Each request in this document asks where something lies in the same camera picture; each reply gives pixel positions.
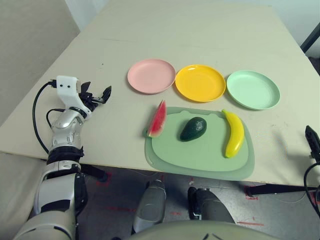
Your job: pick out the yellow plate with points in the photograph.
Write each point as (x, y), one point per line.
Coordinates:
(200, 83)

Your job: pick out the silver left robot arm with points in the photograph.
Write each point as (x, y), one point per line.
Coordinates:
(62, 130)

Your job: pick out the grey robot torso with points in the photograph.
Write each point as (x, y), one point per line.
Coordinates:
(190, 231)

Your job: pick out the watermelon slice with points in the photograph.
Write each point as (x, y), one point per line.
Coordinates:
(158, 122)

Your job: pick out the black stand pole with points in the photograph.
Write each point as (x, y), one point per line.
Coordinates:
(310, 37)

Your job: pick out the black table strut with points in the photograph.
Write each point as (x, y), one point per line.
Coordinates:
(96, 172)
(280, 189)

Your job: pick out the dark green avocado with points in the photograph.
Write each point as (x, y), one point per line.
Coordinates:
(193, 128)

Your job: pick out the yellow banana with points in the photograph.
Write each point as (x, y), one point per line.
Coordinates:
(236, 135)

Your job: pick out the grey robot right leg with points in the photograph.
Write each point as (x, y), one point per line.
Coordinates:
(212, 205)

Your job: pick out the green cutting mat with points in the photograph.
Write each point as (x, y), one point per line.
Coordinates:
(200, 157)

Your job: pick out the pink plate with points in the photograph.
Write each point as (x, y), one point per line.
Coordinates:
(151, 76)

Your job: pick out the grey robot leg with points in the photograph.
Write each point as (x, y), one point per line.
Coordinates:
(212, 205)
(151, 205)

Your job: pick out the grey robot left leg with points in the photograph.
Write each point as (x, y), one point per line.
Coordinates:
(151, 205)

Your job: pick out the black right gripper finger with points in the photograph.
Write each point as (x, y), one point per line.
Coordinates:
(313, 141)

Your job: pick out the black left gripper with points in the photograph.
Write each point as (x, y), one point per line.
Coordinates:
(90, 100)

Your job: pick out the mint green plate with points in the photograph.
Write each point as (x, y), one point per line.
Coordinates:
(252, 90)

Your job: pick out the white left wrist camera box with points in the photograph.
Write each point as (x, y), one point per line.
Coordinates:
(66, 87)

